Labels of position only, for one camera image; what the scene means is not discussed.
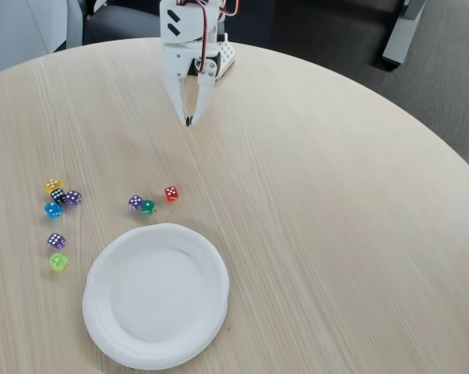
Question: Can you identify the white paper plate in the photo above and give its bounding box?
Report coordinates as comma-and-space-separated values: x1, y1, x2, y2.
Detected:
82, 222, 231, 371

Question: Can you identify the dark grey chair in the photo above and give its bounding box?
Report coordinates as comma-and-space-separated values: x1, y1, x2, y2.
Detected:
82, 0, 161, 46

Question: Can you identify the blue translucent die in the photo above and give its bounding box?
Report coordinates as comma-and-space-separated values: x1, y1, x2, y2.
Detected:
44, 202, 63, 221

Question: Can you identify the grey desk leg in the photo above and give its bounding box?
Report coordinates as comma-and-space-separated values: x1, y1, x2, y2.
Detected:
382, 0, 426, 67

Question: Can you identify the lime green translucent die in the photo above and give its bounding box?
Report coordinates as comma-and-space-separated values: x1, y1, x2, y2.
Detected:
48, 252, 69, 272

